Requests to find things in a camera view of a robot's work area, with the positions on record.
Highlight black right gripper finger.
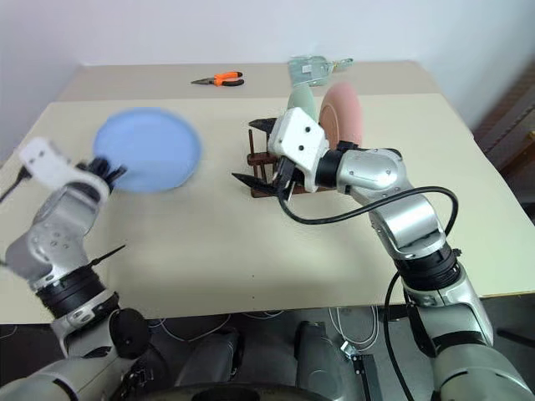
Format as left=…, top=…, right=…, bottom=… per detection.
left=248, top=118, right=278, bottom=136
left=231, top=172, right=281, bottom=195

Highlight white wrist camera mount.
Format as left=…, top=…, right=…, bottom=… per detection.
left=18, top=139, right=108, bottom=195
left=267, top=107, right=329, bottom=193

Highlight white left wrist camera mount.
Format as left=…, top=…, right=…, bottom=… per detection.
left=18, top=139, right=108, bottom=195

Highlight black cable tie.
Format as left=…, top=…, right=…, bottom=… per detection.
left=89, top=245, right=127, bottom=268

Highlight brown furniture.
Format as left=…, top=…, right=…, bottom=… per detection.
left=471, top=62, right=535, bottom=172

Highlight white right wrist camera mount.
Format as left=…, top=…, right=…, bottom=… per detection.
left=267, top=107, right=329, bottom=193

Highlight brown wooden dish rack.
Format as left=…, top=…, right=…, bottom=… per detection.
left=245, top=128, right=336, bottom=199

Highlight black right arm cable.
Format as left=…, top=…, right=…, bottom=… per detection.
left=277, top=186, right=460, bottom=401

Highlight blue plate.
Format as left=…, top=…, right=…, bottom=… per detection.
left=92, top=107, right=204, bottom=195

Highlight pink plate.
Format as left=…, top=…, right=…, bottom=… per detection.
left=318, top=81, right=365, bottom=150

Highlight black box with metal clip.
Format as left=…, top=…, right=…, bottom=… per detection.
left=340, top=340, right=380, bottom=401

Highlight white cables under table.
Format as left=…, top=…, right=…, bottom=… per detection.
left=157, top=306, right=380, bottom=350

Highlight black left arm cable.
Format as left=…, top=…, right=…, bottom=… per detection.
left=0, top=165, right=28, bottom=202

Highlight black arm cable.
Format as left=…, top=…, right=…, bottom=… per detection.
left=277, top=186, right=460, bottom=401
left=0, top=165, right=28, bottom=202

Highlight orange handled pliers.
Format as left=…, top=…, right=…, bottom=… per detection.
left=191, top=71, right=246, bottom=89

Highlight dark rounded shape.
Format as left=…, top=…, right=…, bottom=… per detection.
left=293, top=320, right=361, bottom=401
left=174, top=325, right=248, bottom=389

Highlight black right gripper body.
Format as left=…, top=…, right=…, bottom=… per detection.
left=272, top=155, right=308, bottom=202

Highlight green plate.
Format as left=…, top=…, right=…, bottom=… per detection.
left=287, top=84, right=317, bottom=123

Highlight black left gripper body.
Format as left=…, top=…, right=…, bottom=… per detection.
left=77, top=156, right=113, bottom=191

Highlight clear plastic packet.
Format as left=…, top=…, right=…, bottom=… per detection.
left=287, top=54, right=354, bottom=88

